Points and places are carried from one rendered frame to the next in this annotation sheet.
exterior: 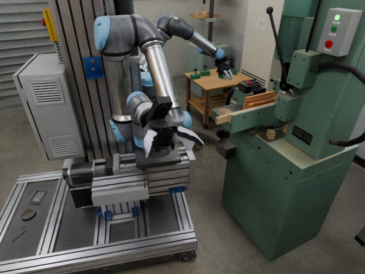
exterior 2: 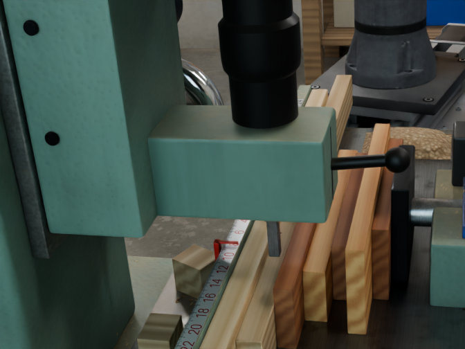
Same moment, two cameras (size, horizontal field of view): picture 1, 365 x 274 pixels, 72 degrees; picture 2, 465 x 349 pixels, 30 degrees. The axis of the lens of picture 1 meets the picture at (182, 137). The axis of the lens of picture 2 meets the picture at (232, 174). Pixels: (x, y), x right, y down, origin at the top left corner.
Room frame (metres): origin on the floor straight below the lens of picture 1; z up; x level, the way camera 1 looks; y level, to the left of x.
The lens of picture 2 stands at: (1.79, -1.07, 1.33)
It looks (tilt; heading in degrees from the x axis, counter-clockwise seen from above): 26 degrees down; 132
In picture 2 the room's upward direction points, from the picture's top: 5 degrees counter-clockwise
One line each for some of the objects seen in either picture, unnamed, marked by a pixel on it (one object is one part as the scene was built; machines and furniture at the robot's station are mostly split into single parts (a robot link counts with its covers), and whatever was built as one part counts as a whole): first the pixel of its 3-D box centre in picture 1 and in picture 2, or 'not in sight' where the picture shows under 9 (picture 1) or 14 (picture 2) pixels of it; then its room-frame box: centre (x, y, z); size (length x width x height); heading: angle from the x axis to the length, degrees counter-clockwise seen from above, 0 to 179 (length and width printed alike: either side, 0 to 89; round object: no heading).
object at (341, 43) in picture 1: (338, 32); not in sight; (1.05, -0.61, 1.40); 0.10 x 0.06 x 0.16; 26
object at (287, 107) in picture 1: (287, 106); not in sight; (1.16, -0.53, 1.02); 0.09 x 0.07 x 0.12; 116
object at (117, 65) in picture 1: (121, 86); not in sight; (1.01, 0.26, 1.19); 0.15 x 0.12 x 0.55; 116
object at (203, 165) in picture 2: (285, 88); (245, 168); (1.38, -0.60, 1.03); 0.14 x 0.07 x 0.09; 26
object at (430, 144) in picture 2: (226, 111); (406, 138); (1.33, -0.26, 0.91); 0.10 x 0.07 x 0.02; 26
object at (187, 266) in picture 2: (270, 134); (198, 272); (1.22, -0.50, 0.82); 0.04 x 0.04 x 0.04; 0
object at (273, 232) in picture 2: not in sight; (273, 228); (1.40, -0.59, 0.97); 0.01 x 0.01 x 0.05; 26
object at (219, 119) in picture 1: (256, 110); (310, 188); (1.32, -0.43, 0.92); 0.56 x 0.02 x 0.04; 116
